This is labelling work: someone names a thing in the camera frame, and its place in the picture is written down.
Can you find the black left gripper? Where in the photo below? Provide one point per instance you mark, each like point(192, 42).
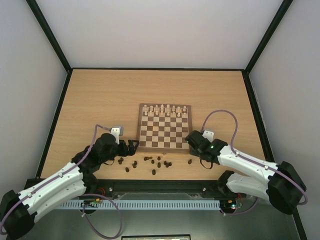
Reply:
point(132, 151)

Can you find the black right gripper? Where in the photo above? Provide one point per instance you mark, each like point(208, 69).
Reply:
point(191, 139)

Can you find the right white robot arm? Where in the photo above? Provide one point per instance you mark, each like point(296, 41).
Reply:
point(263, 171)

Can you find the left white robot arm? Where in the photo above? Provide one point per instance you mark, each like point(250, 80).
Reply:
point(20, 211)

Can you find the wooden chess board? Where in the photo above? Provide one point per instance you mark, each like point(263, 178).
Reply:
point(163, 134)

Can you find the white chess queen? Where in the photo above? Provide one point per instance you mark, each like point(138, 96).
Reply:
point(162, 109)

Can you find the white chess king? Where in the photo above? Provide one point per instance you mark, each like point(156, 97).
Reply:
point(168, 108)

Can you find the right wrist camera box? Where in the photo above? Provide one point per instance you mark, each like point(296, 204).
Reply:
point(208, 134)

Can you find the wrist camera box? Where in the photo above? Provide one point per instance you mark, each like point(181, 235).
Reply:
point(117, 130)
point(208, 134)

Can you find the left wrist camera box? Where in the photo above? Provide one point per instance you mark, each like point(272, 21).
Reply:
point(117, 130)

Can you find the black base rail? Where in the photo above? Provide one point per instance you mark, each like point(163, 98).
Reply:
point(160, 186)

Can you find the white slotted cable duct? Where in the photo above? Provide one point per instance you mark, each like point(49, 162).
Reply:
point(211, 205)

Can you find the black left frame post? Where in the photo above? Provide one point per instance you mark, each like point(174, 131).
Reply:
point(38, 14)

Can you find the black corner frame post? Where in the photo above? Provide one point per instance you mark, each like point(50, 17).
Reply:
point(276, 20)

